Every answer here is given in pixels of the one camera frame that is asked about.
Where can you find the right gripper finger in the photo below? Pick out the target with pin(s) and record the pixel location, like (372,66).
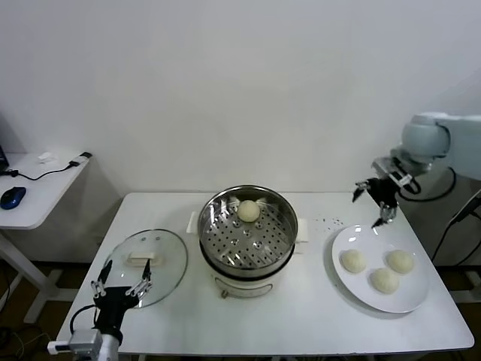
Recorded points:
(361,185)
(387,213)

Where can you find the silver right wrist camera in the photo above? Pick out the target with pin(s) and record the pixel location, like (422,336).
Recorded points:
(391,165)

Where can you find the white round plate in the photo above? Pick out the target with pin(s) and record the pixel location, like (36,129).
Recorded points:
(376,240)

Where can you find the white steamed baozi bun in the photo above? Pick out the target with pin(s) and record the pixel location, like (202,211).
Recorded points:
(248,211)
(353,261)
(384,281)
(400,262)

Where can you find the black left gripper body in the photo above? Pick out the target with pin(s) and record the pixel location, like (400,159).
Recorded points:
(111,304)

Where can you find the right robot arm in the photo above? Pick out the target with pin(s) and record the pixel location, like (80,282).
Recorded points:
(424,137)

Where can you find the white side desk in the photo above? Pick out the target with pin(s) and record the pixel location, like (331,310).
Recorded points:
(41,199)

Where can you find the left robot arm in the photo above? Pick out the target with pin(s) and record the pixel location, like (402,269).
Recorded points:
(111,349)

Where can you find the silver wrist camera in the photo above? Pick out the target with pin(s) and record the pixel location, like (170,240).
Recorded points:
(88,340)
(391,165)

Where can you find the steel steamer basket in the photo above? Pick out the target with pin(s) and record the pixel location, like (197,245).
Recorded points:
(248,240)

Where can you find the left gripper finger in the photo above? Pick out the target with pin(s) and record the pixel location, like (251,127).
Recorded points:
(142,286)
(98,287)

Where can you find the glass pot lid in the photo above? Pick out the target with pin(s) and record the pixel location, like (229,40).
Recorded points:
(165,259)

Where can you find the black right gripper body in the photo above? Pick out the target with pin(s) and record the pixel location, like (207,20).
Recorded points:
(384,192)

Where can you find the blue computer mouse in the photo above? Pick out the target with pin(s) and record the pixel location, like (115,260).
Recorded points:
(13,197)

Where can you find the crumpled white tissue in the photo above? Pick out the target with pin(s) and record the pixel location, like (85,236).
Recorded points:
(47,158)

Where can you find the dark laptop screen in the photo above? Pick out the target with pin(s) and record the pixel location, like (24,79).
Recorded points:
(3,154)

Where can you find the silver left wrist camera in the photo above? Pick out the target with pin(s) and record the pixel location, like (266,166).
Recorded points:
(88,340)

